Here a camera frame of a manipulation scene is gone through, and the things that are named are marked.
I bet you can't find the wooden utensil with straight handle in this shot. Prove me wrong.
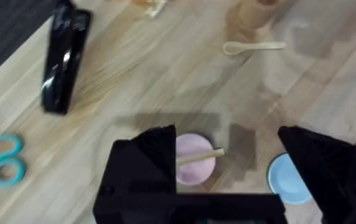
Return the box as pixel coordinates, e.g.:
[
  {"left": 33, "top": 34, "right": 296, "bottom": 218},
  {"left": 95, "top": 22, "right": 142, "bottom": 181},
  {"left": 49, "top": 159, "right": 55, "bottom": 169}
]
[{"left": 176, "top": 148, "right": 225, "bottom": 166}]

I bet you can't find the black glossy box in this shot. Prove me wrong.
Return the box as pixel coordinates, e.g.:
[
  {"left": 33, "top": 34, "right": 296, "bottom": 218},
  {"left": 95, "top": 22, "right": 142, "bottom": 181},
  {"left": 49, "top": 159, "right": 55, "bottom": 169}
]
[{"left": 40, "top": 0, "right": 93, "bottom": 115}]

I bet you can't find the wooden spoon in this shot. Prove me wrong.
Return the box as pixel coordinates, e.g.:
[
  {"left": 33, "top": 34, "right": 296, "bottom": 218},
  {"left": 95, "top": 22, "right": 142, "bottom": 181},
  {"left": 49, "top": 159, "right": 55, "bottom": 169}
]
[{"left": 222, "top": 40, "right": 287, "bottom": 56}]

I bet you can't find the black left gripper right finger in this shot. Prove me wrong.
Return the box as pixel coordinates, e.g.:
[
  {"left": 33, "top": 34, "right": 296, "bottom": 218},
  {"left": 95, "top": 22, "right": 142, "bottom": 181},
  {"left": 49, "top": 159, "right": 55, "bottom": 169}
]
[{"left": 277, "top": 125, "right": 356, "bottom": 224}]

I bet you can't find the light blue plate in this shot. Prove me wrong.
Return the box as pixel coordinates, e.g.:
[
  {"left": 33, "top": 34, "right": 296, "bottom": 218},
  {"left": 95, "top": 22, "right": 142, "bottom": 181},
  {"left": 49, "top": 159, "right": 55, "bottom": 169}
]
[{"left": 266, "top": 152, "right": 313, "bottom": 205}]

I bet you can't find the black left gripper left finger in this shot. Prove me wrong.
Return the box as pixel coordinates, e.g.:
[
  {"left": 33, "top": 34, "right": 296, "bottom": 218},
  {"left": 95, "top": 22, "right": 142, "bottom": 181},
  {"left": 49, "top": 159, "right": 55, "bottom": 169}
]
[{"left": 92, "top": 124, "right": 177, "bottom": 224}]

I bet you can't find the wooden container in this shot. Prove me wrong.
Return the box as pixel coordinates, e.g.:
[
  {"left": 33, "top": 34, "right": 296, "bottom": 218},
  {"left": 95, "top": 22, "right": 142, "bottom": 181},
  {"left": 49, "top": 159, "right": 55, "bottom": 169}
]
[{"left": 237, "top": 0, "right": 286, "bottom": 30}]

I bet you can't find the pink plate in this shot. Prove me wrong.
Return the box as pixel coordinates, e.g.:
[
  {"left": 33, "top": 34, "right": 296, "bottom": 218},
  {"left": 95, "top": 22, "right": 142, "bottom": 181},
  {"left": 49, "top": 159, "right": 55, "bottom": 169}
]
[{"left": 176, "top": 133, "right": 217, "bottom": 187}]

